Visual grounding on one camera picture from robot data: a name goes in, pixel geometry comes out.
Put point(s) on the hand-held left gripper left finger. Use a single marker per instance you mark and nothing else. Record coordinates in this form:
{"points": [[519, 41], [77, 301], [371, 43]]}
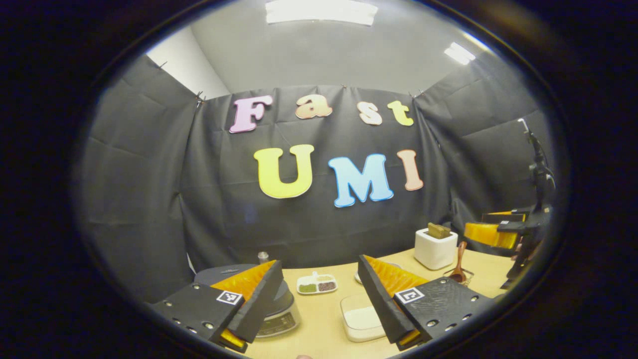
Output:
{"points": [[259, 304]]}

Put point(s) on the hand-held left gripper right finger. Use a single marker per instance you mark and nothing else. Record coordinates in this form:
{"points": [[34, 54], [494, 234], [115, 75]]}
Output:
{"points": [[381, 299]]}

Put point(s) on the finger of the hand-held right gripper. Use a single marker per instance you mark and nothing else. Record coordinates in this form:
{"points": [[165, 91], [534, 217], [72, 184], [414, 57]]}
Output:
{"points": [[488, 234], [503, 217]]}

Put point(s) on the silver black rice cooker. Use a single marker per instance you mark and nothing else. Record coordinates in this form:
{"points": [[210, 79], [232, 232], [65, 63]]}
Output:
{"points": [[284, 314]]}

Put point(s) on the clear glass chopstick holder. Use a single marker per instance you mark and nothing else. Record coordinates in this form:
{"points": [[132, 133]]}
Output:
{"points": [[468, 276]]}

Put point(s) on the brown wooden spoon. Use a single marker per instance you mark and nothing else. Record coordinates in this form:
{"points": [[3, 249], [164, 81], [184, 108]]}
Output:
{"points": [[458, 271]]}

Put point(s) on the white round plate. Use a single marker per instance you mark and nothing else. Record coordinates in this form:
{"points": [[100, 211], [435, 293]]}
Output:
{"points": [[357, 276]]}

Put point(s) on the brown toast slice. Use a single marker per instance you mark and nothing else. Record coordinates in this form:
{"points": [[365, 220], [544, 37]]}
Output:
{"points": [[438, 231]]}

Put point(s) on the white toaster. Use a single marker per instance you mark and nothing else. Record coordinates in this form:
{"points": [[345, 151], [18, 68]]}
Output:
{"points": [[434, 252]]}

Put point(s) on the white divided bean dish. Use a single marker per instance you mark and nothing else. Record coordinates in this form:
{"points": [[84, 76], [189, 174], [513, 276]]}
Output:
{"points": [[316, 285]]}

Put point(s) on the black backdrop cloth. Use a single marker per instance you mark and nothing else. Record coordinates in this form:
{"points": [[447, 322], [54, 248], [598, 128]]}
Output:
{"points": [[149, 199]]}

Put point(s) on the small ceiling light panel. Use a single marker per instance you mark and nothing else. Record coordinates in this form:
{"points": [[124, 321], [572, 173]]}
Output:
{"points": [[459, 53]]}

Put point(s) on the large ceiling light panel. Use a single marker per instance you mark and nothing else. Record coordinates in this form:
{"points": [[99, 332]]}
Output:
{"points": [[321, 12]]}

